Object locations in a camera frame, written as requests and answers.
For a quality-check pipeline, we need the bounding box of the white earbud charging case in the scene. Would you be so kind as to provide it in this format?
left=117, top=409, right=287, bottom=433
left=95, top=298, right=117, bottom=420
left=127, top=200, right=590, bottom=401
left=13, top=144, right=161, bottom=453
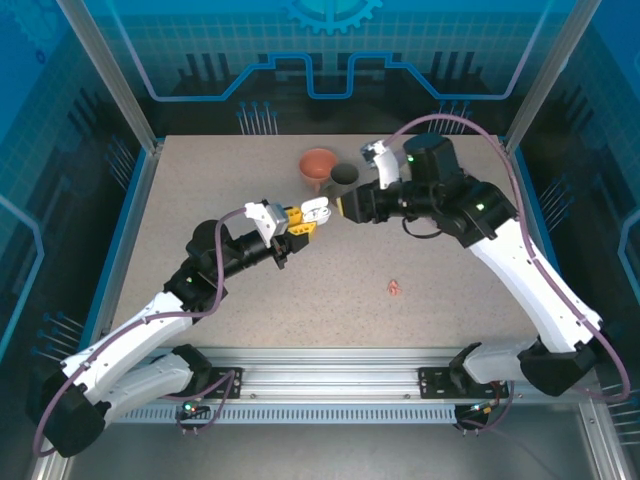
left=301, top=196, right=333, bottom=225

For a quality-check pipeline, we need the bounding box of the grey metal mug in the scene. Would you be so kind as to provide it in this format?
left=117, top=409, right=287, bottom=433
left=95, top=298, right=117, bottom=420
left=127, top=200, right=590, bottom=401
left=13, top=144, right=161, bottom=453
left=323, top=162, right=360, bottom=202

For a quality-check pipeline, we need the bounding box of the orange ceramic mug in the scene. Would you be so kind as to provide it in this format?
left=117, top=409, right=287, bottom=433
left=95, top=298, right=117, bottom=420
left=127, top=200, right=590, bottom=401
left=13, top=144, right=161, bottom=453
left=298, top=147, right=339, bottom=195

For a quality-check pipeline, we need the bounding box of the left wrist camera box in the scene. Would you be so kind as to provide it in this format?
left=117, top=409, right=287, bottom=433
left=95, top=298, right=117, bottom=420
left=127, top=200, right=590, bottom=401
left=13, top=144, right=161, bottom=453
left=243, top=199, right=294, bottom=241

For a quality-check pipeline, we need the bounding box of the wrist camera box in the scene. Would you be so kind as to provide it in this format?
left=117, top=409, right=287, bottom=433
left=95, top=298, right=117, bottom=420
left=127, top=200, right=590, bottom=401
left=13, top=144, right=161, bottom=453
left=243, top=199, right=294, bottom=241
left=359, top=141, right=402, bottom=191

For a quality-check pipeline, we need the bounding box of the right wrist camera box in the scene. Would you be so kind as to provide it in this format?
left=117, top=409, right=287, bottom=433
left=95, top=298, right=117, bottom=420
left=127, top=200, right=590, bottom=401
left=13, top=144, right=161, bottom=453
left=359, top=141, right=402, bottom=191

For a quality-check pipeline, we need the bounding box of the aluminium frame post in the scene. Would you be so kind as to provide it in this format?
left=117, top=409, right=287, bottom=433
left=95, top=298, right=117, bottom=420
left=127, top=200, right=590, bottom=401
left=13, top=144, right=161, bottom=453
left=503, top=0, right=604, bottom=156
left=56, top=0, right=164, bottom=154

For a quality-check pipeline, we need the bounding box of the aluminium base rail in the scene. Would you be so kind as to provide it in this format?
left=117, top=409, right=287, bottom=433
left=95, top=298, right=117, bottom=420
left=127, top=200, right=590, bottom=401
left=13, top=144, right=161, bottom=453
left=144, top=347, right=591, bottom=401

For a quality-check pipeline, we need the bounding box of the slotted grey cable duct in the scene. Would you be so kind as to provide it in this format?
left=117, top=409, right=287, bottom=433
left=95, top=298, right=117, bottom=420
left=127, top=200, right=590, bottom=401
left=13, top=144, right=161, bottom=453
left=114, top=405, right=459, bottom=425

